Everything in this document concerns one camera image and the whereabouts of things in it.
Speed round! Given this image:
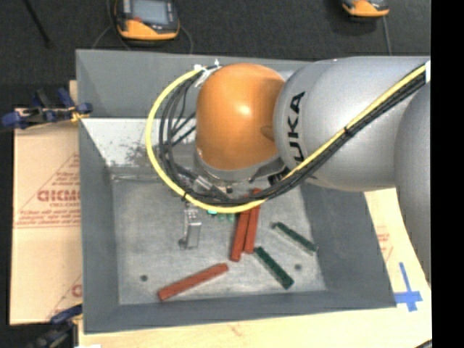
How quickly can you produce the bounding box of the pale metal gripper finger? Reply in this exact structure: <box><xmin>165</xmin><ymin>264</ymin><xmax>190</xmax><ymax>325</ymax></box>
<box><xmin>178</xmin><ymin>208</ymin><xmax>193</xmax><ymax>250</ymax></box>
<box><xmin>188</xmin><ymin>210</ymin><xmax>203</xmax><ymax>249</ymax></box>

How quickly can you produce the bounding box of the grey metal bin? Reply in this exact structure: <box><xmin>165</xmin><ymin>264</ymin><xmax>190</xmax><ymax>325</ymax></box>
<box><xmin>75</xmin><ymin>49</ymin><xmax>397</xmax><ymax>334</ymax></box>

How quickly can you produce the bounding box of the dark green flat block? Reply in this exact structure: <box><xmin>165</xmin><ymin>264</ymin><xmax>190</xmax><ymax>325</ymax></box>
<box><xmin>272</xmin><ymin>221</ymin><xmax>320</xmax><ymax>255</ymax></box>
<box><xmin>253</xmin><ymin>246</ymin><xmax>295</xmax><ymax>291</ymax></box>

